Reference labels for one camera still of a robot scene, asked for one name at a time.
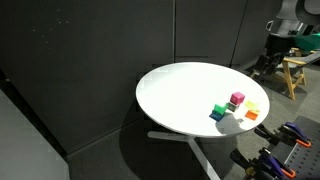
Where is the blue block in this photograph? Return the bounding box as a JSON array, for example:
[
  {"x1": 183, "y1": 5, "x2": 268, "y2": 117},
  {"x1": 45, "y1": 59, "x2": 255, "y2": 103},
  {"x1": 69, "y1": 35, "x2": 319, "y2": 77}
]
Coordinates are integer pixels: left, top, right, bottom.
[{"x1": 209, "y1": 111, "x2": 223, "y2": 122}]

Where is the purple clamp upper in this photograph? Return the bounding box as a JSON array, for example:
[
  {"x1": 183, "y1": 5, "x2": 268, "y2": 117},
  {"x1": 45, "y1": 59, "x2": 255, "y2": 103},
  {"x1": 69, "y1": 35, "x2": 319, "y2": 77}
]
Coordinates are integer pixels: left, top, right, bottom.
[{"x1": 254, "y1": 122, "x2": 312, "y2": 148}]

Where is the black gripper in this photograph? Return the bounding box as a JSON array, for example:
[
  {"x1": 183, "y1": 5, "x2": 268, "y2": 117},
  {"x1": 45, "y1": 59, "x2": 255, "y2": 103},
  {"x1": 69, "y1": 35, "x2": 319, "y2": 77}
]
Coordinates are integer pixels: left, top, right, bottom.
[{"x1": 252, "y1": 34, "x2": 295, "y2": 75}]

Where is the wooden armchair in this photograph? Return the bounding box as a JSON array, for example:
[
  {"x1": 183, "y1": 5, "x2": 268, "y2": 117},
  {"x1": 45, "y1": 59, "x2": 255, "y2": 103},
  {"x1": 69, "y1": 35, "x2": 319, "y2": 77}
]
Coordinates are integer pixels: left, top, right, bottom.
[{"x1": 249, "y1": 46, "x2": 320, "y2": 101}]

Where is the pink block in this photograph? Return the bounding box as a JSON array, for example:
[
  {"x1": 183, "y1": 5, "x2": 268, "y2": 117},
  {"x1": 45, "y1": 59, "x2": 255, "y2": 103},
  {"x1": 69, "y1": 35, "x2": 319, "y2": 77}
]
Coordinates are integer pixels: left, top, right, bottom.
[{"x1": 230, "y1": 92, "x2": 245, "y2": 105}]

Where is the purple clamp lower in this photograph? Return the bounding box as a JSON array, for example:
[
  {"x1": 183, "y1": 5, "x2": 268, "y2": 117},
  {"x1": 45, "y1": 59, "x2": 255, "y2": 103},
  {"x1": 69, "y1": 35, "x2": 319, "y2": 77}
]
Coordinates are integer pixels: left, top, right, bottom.
[{"x1": 230, "y1": 148, "x2": 296, "y2": 180}]

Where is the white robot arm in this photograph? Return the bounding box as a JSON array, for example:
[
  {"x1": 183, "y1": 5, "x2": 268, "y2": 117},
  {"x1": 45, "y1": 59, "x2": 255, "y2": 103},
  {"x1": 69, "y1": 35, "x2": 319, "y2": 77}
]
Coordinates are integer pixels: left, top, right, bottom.
[{"x1": 252, "y1": 0, "x2": 320, "y2": 75}]

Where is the grey block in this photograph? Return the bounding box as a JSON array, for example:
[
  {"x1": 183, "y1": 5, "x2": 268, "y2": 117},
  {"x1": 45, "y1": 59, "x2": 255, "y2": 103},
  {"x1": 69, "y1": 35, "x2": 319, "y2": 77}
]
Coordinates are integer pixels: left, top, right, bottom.
[{"x1": 228, "y1": 102, "x2": 239, "y2": 112}]

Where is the yellow-green block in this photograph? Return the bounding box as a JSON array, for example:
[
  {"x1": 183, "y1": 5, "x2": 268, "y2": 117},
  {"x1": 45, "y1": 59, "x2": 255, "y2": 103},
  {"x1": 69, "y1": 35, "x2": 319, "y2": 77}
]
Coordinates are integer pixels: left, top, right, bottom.
[{"x1": 244, "y1": 100, "x2": 258, "y2": 110}]

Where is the round white table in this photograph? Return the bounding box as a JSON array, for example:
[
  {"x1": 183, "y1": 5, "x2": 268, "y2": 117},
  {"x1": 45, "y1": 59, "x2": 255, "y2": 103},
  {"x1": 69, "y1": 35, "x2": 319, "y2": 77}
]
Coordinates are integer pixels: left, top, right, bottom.
[{"x1": 136, "y1": 62, "x2": 270, "y2": 180}]

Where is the orange block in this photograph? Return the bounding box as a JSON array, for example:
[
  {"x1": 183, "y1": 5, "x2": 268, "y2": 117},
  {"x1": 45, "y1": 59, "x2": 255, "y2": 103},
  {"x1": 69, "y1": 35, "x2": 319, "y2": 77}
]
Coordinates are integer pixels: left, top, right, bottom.
[{"x1": 245, "y1": 110, "x2": 259, "y2": 120}]

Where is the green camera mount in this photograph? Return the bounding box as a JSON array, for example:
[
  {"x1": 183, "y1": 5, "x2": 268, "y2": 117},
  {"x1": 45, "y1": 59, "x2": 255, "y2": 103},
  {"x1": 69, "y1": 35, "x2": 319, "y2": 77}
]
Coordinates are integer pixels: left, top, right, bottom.
[{"x1": 294, "y1": 33, "x2": 320, "y2": 51}]

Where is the purple clamp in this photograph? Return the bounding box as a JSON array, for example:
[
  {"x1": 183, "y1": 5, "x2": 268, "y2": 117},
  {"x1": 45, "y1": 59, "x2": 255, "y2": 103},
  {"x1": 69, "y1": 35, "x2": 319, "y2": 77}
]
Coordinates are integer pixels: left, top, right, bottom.
[
  {"x1": 230, "y1": 148, "x2": 296, "y2": 180},
  {"x1": 254, "y1": 122, "x2": 312, "y2": 148}
]

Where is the green block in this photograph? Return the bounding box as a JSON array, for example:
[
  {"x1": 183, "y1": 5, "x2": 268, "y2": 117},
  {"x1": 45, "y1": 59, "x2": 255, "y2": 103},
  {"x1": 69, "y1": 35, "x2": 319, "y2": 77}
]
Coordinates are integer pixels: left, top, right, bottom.
[{"x1": 213, "y1": 103, "x2": 228, "y2": 115}]

